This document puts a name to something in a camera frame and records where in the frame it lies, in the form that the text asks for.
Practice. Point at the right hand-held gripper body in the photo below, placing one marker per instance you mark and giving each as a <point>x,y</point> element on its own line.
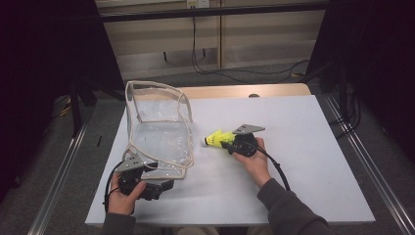
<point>245,143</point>

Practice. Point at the white wall socket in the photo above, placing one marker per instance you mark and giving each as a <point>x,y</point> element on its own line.
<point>197,3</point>

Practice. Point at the aluminium floor rail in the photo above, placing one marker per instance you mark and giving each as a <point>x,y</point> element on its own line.
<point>368,163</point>
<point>55,189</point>

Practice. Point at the white board sheet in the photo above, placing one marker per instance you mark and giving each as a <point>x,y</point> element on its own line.
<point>310,147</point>

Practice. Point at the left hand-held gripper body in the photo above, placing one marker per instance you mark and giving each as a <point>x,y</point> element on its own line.
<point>132,164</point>

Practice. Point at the black metal stand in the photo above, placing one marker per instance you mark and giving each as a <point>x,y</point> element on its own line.
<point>76,111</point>

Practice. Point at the black horizontal bar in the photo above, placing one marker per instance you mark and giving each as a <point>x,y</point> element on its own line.
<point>228,11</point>

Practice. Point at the dark table grommet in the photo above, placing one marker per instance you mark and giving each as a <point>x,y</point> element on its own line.
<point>253,95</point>

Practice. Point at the person's left hand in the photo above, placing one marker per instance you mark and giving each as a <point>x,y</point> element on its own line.
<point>122,204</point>

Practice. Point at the clear bag with beige trim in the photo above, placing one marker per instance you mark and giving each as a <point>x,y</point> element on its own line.
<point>163,143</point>

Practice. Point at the person's left leg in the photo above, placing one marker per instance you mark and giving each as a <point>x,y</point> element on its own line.
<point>192,231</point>

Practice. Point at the dark curtain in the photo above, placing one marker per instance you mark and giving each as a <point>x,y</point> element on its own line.
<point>39,65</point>
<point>385,65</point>

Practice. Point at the person's right hand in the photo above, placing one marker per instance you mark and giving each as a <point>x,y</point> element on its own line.
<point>256,166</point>

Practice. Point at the small black floor piece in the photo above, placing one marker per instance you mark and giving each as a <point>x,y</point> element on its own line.
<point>99,141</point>

